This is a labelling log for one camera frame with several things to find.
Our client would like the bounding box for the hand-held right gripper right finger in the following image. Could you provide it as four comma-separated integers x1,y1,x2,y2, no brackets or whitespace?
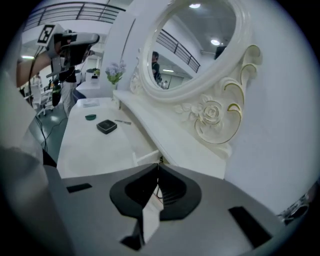
147,162,286,256

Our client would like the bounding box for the white dressing table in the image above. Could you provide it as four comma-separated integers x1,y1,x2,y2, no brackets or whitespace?
56,89,235,181

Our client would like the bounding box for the navy blue chair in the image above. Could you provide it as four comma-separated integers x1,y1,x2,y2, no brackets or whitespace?
71,88,87,102

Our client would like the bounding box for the person's left forearm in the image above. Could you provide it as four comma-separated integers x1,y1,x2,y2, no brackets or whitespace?
16,51,53,88

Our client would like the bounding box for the flat white pad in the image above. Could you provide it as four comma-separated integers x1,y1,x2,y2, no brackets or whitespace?
82,98,101,108

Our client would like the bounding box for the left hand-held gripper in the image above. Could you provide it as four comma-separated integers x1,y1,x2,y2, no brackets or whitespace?
36,23,101,79

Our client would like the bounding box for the oval mirror with ornate frame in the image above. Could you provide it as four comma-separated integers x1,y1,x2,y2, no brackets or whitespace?
129,0,263,161

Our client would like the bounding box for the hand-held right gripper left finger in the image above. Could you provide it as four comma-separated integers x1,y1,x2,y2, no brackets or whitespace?
60,162,160,256

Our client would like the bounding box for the blue artificial flower bouquet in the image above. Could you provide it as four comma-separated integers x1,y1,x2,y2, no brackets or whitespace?
104,60,127,101

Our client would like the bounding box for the black square compact case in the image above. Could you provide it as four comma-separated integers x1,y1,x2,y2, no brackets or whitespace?
96,119,118,136

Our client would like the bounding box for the white side table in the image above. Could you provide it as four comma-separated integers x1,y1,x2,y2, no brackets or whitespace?
75,79,102,99

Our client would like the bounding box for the black barred railing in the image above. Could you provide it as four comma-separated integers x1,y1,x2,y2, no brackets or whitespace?
23,2,127,32

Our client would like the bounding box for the person's white shirt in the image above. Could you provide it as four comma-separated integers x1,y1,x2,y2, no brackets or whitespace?
0,72,63,256

